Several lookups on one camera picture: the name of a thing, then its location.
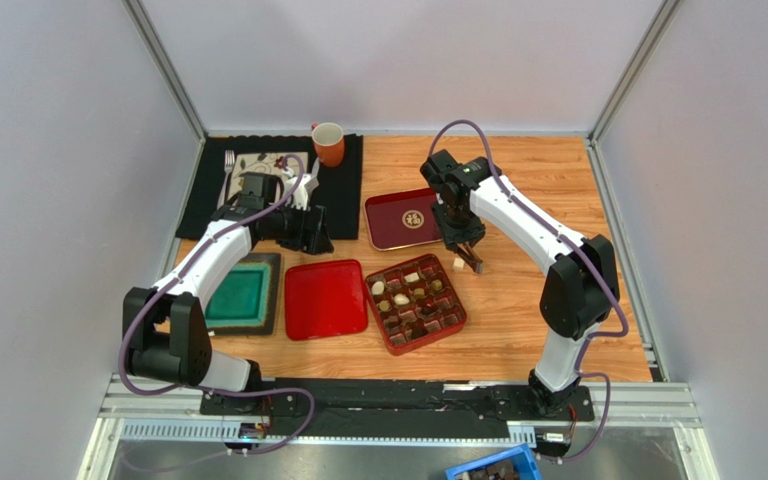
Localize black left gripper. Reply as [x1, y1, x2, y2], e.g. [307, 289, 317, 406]
[263, 199, 333, 255]

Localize red chocolate serving tray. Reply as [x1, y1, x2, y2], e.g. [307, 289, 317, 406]
[364, 188, 442, 251]

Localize red tin lid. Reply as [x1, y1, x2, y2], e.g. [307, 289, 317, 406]
[284, 259, 368, 341]

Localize white round chocolate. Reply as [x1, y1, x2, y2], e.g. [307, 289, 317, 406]
[393, 294, 411, 306]
[370, 281, 386, 296]

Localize red chocolate box with tray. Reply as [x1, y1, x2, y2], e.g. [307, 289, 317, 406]
[364, 254, 467, 356]

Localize metal serving tongs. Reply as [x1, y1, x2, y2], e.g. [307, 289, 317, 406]
[457, 242, 484, 274]

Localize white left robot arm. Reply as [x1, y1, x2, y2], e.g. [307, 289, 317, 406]
[118, 173, 334, 395]

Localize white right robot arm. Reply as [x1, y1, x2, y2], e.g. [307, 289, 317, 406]
[420, 150, 619, 417]

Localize black cloth placemat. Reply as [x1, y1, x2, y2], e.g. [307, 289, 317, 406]
[175, 134, 363, 240]

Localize floral square plate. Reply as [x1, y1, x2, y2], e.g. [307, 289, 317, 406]
[226, 152, 310, 199]

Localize turquoise glazed dark plate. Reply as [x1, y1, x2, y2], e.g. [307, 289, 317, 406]
[205, 253, 282, 336]

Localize orange mug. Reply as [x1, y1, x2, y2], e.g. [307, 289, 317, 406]
[311, 122, 345, 168]

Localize silver fork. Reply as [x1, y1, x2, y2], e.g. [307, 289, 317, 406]
[222, 150, 235, 198]

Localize blue plastic bin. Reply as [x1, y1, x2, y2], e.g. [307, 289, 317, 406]
[445, 445, 543, 480]

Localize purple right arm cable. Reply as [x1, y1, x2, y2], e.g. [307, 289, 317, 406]
[427, 119, 630, 464]

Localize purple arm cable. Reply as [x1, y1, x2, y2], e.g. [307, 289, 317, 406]
[427, 119, 630, 464]
[117, 154, 316, 457]

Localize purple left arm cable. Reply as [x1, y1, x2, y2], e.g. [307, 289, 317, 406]
[117, 154, 316, 457]

